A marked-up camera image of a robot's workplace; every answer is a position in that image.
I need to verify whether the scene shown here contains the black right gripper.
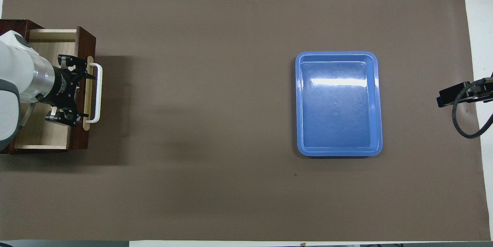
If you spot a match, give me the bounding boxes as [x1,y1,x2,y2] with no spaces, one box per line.
[436,77,493,108]

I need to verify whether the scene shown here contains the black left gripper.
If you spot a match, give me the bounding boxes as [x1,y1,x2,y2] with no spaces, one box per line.
[39,54,97,127]

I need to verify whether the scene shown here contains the wooden drawer with white handle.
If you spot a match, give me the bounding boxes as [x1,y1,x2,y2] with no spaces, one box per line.
[11,20,103,154]

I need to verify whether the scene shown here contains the blue plastic tray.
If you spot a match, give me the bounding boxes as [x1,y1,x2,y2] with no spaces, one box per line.
[295,51,383,158]

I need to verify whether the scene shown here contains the brown table mat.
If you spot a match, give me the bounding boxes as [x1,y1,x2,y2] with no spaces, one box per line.
[0,0,490,242]

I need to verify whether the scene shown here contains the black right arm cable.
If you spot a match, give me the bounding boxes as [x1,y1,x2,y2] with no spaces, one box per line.
[452,78,493,139]

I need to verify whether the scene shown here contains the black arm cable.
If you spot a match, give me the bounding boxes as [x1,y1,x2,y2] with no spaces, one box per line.
[17,101,37,128]
[452,78,493,139]

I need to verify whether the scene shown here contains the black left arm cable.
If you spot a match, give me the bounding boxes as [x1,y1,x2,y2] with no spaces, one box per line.
[17,101,37,128]

